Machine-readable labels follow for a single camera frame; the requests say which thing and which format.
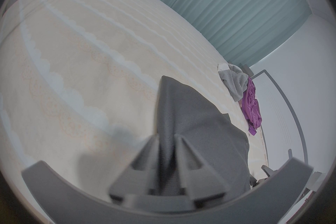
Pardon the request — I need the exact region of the purple satin garment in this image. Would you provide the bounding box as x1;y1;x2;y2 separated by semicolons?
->
241;77;263;136

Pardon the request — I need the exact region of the black T-shirt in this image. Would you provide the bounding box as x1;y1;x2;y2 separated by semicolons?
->
153;75;250;196

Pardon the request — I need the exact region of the grey garment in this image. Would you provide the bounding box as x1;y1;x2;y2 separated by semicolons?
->
219;63;249;103

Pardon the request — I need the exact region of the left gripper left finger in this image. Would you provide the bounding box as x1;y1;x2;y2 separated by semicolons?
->
109;135;160;204

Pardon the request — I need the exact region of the bed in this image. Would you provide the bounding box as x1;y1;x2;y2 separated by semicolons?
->
0;0;307;192

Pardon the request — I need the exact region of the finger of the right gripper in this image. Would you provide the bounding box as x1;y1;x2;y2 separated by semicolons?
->
261;165;275;178

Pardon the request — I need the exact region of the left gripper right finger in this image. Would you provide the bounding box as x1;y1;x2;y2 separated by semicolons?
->
173;134;231;208

